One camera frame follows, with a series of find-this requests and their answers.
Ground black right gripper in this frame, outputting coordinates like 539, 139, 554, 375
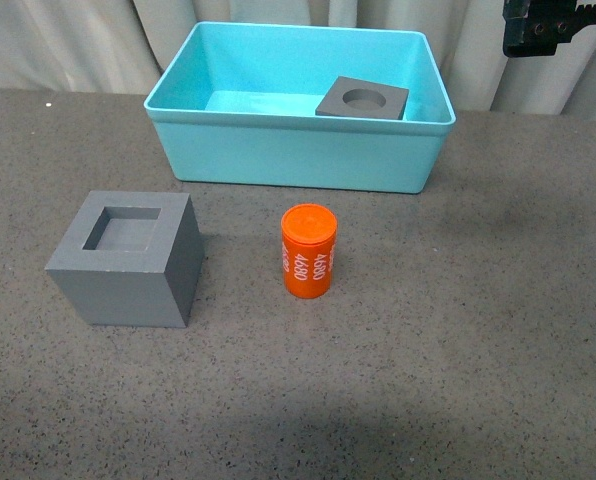
502, 0, 596, 57

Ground light blue plastic box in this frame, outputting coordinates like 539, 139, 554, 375
144, 22, 456, 193

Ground beige curtain backdrop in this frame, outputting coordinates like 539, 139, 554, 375
0, 1, 596, 120

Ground gray cube square recess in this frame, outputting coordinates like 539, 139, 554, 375
45, 191, 204, 328

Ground orange cylinder white numbers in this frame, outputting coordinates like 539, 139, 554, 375
280, 203, 338, 299

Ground gray cube round recess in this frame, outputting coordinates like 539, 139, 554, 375
315, 76, 409, 121

